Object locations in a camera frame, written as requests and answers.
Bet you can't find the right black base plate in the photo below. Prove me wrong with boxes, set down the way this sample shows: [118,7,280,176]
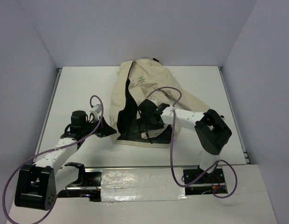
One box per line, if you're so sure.
[181,168,227,196]

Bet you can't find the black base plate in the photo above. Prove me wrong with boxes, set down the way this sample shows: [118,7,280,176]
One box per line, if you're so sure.
[58,169,102,202]
[181,168,227,196]

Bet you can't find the cream jacket with black zipper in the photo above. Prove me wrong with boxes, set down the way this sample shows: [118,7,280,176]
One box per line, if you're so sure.
[110,59,210,148]

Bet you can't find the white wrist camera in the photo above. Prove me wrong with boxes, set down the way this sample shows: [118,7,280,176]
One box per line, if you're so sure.
[90,104,102,120]
[150,99,158,106]

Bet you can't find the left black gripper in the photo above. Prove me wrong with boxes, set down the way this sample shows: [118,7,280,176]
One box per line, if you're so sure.
[82,116,116,138]

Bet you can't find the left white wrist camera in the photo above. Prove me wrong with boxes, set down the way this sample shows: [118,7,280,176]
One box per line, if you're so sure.
[90,104,102,120]

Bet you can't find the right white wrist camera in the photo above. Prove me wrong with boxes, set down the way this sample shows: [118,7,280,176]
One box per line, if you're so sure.
[150,99,158,106]

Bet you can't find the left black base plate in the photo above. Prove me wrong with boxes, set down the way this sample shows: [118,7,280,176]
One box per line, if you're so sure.
[58,169,102,202]

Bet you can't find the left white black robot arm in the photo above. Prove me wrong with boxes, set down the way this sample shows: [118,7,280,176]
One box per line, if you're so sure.
[14,110,116,210]

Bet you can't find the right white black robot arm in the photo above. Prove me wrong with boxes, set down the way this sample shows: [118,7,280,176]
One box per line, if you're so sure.
[138,99,232,182]

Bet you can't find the white foam front board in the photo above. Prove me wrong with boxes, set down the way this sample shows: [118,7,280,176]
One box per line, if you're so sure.
[9,165,277,224]

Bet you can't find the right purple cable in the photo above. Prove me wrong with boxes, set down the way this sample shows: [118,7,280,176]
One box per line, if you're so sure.
[145,86,236,198]

